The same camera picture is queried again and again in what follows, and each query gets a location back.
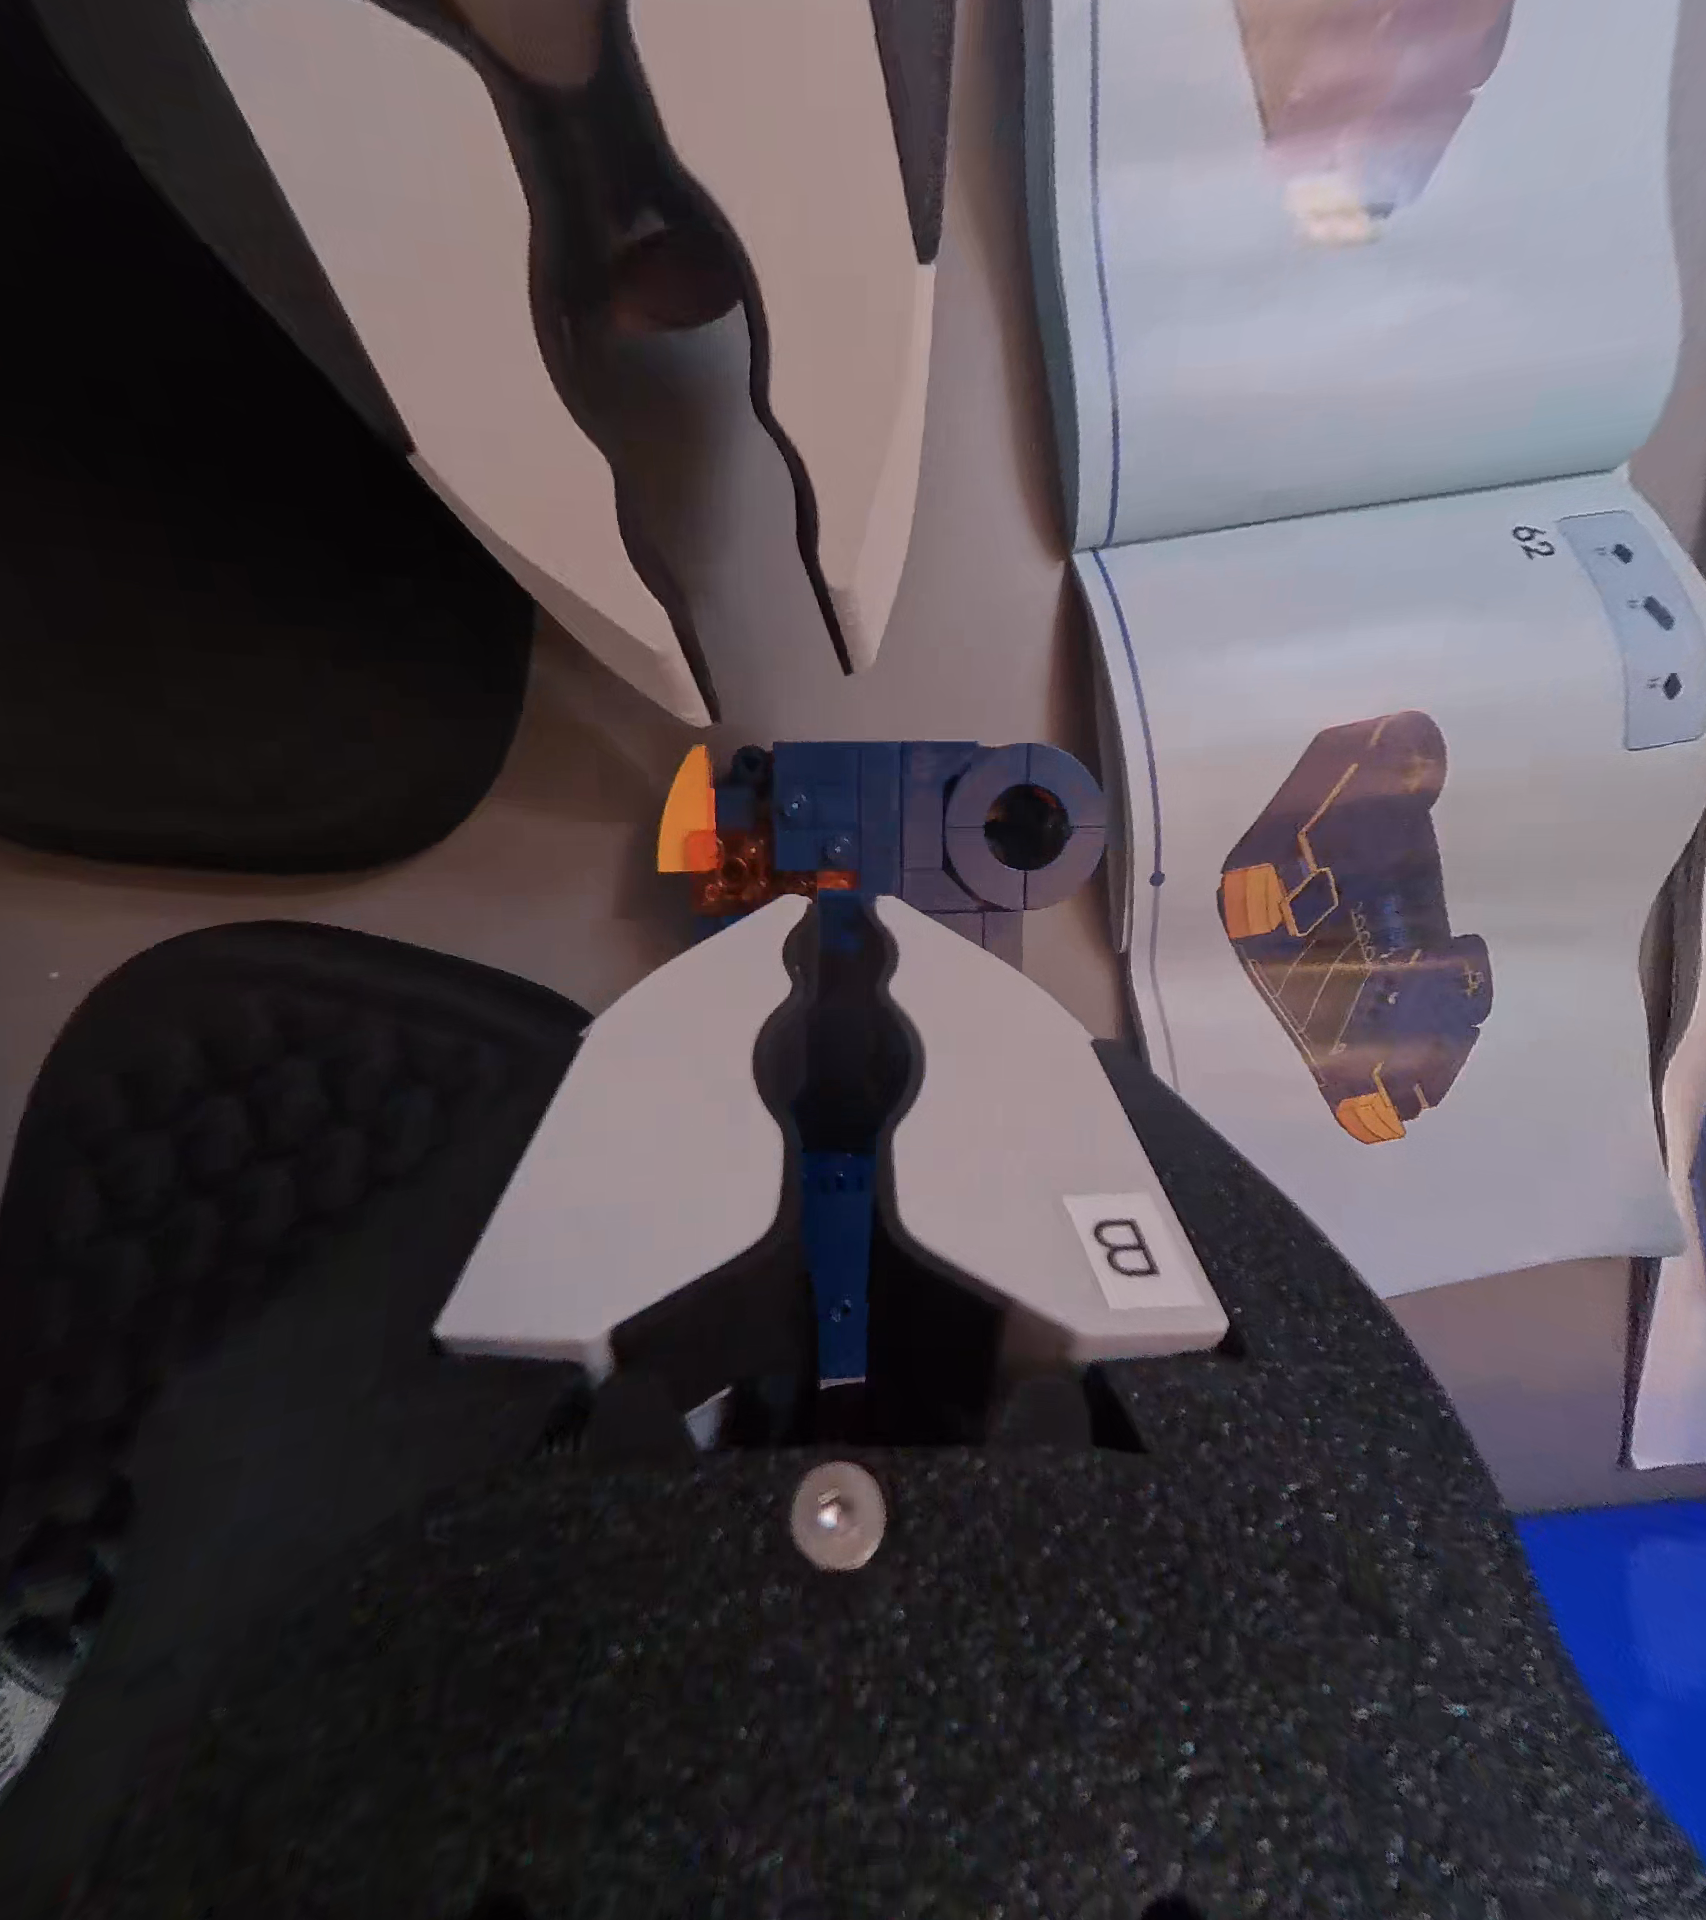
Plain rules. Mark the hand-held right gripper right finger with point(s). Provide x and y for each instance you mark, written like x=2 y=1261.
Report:
x=1033 y=1141

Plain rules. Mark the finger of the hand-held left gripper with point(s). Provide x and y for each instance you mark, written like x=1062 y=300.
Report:
x=389 y=225
x=822 y=300

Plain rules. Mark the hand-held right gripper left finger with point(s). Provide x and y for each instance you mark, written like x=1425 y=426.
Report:
x=642 y=1141

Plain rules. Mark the dark blue toy brick console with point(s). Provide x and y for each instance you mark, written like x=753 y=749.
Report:
x=852 y=810

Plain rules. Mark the blue plastic bin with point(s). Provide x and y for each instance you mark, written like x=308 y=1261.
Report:
x=1678 y=1681

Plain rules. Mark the black quilted pad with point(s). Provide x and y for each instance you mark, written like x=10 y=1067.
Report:
x=268 y=1141

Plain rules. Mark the black smooth pad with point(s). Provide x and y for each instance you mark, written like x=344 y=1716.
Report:
x=119 y=601

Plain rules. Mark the open instruction booklet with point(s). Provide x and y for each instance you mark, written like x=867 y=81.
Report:
x=1393 y=374

